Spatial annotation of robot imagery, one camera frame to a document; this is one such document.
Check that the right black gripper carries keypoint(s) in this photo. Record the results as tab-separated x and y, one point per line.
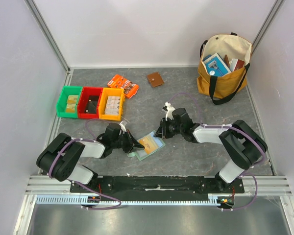
164	129

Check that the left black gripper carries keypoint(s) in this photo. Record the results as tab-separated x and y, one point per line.
134	142

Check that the green card holder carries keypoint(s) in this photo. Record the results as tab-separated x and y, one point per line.
140	154

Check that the orange credit card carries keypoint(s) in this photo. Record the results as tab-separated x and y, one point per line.
150	144

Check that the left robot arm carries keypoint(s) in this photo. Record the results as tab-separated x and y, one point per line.
60	158

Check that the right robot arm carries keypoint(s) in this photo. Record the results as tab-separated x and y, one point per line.
244	146

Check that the gold cards in green bin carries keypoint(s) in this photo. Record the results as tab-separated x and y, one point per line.
72	101

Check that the white boxes in yellow bin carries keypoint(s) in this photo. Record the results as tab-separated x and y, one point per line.
112	105

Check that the brown leather wallet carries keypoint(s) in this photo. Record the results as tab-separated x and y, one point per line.
155	79

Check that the orange snack package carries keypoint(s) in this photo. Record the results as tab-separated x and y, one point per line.
119	82

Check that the black item in red bin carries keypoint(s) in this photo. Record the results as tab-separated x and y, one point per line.
91	107

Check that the yellow plastic bin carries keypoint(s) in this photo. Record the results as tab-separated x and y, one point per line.
104	96

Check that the red plastic bin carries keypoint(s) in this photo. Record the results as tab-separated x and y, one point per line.
86	92

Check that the yellow canvas tote bag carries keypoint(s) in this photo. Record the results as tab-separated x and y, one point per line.
229	46

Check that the green plastic bin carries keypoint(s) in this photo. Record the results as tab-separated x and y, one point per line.
62	101

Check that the blue razor box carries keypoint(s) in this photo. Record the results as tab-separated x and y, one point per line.
215	65

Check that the red white box in bag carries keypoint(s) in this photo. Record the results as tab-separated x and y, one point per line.
236	64

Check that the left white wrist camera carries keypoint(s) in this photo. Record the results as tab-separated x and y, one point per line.
123	126

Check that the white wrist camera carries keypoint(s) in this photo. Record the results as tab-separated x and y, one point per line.
123	126
168	108

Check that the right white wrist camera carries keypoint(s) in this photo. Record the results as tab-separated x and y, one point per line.
168	108

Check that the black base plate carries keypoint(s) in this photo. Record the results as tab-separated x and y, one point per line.
162	188

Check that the aluminium cable duct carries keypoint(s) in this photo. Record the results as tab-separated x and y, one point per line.
87	201

